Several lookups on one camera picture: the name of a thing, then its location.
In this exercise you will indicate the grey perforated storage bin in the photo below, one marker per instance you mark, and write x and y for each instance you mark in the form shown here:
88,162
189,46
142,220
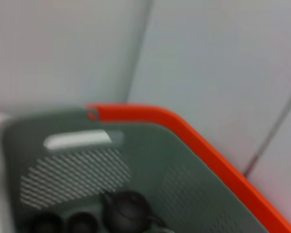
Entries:
184,182

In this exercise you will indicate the black clay teapot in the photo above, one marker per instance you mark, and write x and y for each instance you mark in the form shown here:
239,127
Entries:
126,211

